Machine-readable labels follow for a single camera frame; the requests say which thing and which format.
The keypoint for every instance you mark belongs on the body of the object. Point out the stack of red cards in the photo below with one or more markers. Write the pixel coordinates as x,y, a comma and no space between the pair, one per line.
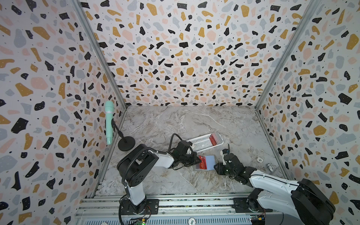
216,139

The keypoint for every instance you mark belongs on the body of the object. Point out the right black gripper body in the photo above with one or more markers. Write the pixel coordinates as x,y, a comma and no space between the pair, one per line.
225,170

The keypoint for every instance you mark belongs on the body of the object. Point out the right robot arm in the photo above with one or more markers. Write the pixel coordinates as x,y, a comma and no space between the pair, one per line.
300,199

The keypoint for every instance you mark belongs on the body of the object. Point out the white plastic mesh basket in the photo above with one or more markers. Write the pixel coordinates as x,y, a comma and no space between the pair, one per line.
201,143

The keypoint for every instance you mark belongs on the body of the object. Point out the small metal clip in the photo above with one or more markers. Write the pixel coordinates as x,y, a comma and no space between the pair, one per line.
270,167

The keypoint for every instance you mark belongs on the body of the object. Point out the black microphone stand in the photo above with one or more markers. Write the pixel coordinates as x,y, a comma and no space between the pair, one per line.
126,143

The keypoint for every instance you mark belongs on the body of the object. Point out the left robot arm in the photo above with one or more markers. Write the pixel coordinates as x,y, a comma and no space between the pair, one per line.
134,168

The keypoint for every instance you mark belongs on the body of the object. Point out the mint green microphone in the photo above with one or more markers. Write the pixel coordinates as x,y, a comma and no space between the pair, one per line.
109,110

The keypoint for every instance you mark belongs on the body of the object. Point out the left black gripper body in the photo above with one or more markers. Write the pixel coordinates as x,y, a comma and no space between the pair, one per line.
190,160

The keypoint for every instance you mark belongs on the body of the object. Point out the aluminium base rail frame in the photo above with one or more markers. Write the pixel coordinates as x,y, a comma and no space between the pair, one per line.
181,209

